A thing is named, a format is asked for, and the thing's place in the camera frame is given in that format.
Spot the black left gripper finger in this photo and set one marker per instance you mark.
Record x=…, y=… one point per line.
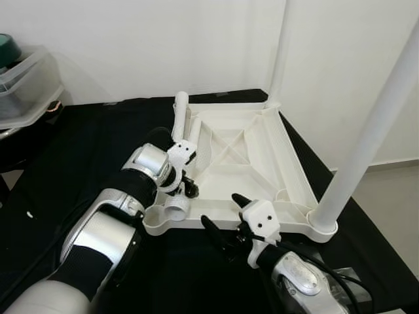
x=191, y=188

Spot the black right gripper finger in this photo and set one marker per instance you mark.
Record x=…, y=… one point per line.
x=215, y=233
x=241, y=201

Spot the white plastic table leg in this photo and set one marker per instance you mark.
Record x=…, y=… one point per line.
x=177, y=209
x=280, y=59
x=366, y=137
x=181, y=114

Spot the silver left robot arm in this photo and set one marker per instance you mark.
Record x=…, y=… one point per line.
x=105, y=229

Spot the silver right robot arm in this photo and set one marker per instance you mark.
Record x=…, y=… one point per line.
x=301, y=281

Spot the white plastic table top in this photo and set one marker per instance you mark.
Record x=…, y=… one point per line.
x=262, y=176

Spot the grey tape patch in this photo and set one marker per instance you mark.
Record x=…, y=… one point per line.
x=232, y=96

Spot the black tablecloth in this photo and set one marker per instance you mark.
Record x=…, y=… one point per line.
x=78, y=144

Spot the clear plastic bag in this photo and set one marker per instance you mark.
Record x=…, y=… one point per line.
x=347, y=278

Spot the green lidded clear box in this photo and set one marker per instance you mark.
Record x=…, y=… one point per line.
x=26, y=85

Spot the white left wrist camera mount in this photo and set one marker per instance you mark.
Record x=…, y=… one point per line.
x=182, y=154

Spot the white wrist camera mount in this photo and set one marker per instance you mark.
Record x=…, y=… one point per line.
x=182, y=154
x=262, y=219

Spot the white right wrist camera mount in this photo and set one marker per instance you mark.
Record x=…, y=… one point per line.
x=262, y=219

